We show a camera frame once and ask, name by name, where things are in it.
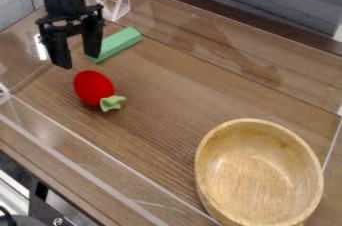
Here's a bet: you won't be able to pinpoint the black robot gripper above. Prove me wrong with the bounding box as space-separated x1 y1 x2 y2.
36 0 104 69

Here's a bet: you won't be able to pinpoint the red felt strawberry toy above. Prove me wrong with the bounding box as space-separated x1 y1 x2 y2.
73 70 125 112

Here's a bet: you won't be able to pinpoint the green rectangular block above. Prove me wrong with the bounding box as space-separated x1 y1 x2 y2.
89 27 141 64

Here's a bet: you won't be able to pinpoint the clear acrylic tray walls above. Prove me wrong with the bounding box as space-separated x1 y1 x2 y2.
0 0 342 226

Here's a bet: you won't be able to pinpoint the wooden bowl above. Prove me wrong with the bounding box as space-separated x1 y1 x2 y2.
193 118 323 226

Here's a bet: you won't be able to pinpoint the black table leg bracket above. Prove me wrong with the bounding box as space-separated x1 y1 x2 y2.
28 181 76 226

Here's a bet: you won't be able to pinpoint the black cable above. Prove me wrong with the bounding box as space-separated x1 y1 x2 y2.
0 203 18 226

